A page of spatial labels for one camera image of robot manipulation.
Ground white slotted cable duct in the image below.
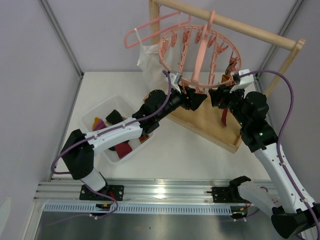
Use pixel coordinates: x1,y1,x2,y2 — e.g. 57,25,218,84
43,202,248,216

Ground pink clothes hanger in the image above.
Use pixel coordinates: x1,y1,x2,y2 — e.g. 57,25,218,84
123,11,192,49

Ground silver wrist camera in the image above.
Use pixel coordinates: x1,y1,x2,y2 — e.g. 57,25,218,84
167,71,182,94
230,69,254,93

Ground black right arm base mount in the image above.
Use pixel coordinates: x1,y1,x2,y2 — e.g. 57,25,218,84
207,186,242,203

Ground magenta striped sock yellow cuff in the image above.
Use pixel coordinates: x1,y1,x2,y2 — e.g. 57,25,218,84
92,109,132,159

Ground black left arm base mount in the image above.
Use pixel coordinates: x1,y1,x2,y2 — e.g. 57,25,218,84
79,185,125,201

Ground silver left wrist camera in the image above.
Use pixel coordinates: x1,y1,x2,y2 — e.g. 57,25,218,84
167,71,182,94

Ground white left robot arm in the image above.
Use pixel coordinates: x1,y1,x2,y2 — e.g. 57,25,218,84
61,87,207,192

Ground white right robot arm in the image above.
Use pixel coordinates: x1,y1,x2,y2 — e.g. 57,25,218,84
208,85,320,239

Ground white camisole top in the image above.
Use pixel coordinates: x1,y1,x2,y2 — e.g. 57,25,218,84
134,28,181,92

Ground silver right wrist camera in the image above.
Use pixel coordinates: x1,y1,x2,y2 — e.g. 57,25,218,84
230,69,254,93

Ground beige argyle sock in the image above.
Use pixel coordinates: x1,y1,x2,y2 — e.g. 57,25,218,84
139,135,149,144
220,58,238,86

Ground white plastic basket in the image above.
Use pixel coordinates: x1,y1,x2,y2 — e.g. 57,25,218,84
79,95,155,165

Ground wooden clothes rack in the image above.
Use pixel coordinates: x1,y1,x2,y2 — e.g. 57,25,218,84
149,0,306,153

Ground pink round clip hanger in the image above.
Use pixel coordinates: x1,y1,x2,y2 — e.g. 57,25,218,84
158,10,242,93

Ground aluminium mounting rail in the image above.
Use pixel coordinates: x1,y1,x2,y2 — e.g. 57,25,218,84
33,177,229,205

